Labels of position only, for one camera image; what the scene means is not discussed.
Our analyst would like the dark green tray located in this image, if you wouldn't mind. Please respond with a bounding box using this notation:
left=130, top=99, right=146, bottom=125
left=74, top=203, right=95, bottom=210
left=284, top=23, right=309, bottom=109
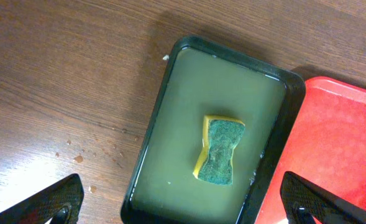
left=121, top=35, right=306, bottom=223

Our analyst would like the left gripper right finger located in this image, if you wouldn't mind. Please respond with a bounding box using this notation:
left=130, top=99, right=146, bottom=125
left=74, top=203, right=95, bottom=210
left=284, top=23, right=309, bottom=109
left=280, top=171, right=366, bottom=224

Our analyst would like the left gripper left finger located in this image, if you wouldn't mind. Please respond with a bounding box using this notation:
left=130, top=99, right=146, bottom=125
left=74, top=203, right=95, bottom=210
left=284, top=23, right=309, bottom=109
left=0, top=174, right=85, bottom=224

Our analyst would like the red plastic tray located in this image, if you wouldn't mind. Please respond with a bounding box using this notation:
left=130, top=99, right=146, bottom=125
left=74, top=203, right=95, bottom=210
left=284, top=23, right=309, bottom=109
left=256, top=77, right=366, bottom=223

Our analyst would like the yellow green sponge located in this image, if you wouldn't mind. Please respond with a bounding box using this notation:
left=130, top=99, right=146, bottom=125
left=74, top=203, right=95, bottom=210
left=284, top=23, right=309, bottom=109
left=193, top=115, right=245, bottom=185

